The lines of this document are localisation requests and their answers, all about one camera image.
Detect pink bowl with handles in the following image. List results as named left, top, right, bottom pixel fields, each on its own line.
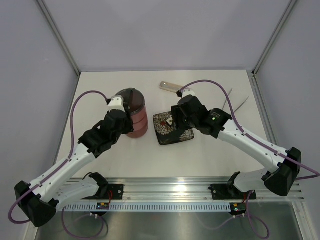
left=132, top=115, right=148, bottom=132

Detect dark pink bowl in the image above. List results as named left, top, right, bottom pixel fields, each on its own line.
left=126, top=125, right=149, bottom=139

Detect grey transparent lid red handles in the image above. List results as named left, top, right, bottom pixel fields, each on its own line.
left=116, top=88, right=146, bottom=114

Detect metal food tongs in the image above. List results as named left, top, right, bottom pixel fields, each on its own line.
left=227, top=88, right=250, bottom=113

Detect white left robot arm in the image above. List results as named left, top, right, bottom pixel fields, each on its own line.
left=13, top=95, right=133, bottom=228

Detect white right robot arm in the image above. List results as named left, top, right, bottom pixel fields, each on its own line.
left=171, top=88, right=302, bottom=200

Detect white sushi cube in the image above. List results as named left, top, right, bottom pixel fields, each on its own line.
left=166, top=118, right=173, bottom=126

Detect black floral square plate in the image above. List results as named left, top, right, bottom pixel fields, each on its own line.
left=152, top=111, right=195, bottom=146

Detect beige cutlery case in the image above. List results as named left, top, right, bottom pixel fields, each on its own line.
left=159, top=81, right=182, bottom=93

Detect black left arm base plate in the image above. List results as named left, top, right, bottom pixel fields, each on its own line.
left=97, top=183, right=125, bottom=200

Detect aluminium front rail frame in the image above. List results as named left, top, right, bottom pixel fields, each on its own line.
left=59, top=176, right=306, bottom=203

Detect right aluminium post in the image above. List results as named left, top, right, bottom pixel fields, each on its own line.
left=251, top=0, right=299, bottom=77

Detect aluminium post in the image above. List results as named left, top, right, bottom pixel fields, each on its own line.
left=35, top=0, right=81, bottom=78
left=251, top=0, right=299, bottom=77

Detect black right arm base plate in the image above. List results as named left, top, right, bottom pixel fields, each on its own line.
left=208, top=183, right=250, bottom=200

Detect slotted white cable duct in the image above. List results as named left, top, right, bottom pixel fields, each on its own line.
left=64, top=201, right=231, bottom=213

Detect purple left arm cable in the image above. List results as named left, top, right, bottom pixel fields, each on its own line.
left=8, top=90, right=110, bottom=238

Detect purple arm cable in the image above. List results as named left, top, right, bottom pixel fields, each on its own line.
left=179, top=79, right=320, bottom=238
left=8, top=90, right=110, bottom=238

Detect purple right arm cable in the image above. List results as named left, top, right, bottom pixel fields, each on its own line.
left=179, top=79, right=320, bottom=238

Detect left aluminium post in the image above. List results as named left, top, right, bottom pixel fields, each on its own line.
left=35, top=0, right=81, bottom=78

